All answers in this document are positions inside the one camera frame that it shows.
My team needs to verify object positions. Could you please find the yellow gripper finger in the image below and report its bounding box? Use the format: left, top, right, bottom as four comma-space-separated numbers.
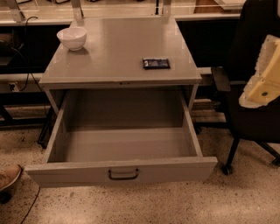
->
246, 38, 280, 106

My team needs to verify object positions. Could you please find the blue rxbar blueberry wrapper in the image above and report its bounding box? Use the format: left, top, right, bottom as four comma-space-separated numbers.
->
143, 58, 171, 69

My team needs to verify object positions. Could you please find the grey metal drawer cabinet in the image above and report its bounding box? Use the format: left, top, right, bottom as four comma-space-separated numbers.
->
39, 17, 201, 111

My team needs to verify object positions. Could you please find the open grey top drawer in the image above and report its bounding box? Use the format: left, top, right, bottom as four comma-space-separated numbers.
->
25, 88, 217, 187

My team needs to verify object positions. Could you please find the black office chair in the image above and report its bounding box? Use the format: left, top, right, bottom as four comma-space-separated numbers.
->
212, 0, 280, 175

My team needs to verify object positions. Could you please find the white ceramic bowl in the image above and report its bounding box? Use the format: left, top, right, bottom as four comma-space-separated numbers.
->
57, 27, 87, 51

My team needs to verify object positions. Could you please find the tan shoe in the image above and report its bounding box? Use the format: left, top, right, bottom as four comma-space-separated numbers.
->
0, 164, 22, 191

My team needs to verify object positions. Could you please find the black drawer handle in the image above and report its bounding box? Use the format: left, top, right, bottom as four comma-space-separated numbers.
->
108, 169, 139, 181

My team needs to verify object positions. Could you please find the black power cable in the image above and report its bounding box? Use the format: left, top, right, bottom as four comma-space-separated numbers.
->
11, 16, 49, 117

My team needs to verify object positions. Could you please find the white wall outlet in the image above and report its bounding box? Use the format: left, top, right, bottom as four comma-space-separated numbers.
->
9, 82, 19, 92

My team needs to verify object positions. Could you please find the black floor cable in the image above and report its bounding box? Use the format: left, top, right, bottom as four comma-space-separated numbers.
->
19, 186, 41, 224

